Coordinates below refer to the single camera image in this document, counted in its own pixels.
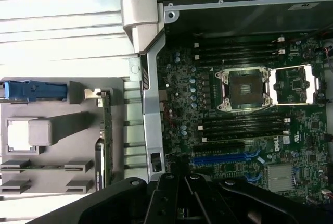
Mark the silver CPU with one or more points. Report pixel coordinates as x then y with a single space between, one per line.
17 135

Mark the grey parts rack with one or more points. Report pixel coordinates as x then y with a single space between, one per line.
72 151

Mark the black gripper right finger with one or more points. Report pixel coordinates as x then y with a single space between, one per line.
208 203

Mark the silver socket cover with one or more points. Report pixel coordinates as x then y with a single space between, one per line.
274 86

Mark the CPU socket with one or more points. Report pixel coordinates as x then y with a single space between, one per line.
244 88

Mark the green motherboard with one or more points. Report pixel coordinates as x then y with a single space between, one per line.
182 119

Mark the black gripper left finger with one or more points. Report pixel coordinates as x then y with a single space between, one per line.
164 200

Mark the silver chipset heat sink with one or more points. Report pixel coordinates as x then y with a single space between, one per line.
279 177

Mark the hard disk with blue caddy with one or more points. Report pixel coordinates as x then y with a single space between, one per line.
39 89

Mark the thin metal locking lever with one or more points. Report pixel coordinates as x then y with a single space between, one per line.
223 65

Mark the open black PC case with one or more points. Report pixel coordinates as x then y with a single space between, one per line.
153 104

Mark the blue expansion slot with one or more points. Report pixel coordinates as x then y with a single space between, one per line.
218 159

